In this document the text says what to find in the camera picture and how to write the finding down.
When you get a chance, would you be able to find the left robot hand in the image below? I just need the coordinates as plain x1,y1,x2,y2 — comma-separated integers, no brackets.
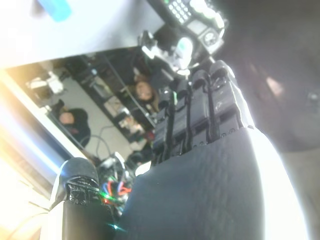
39,59,311,240

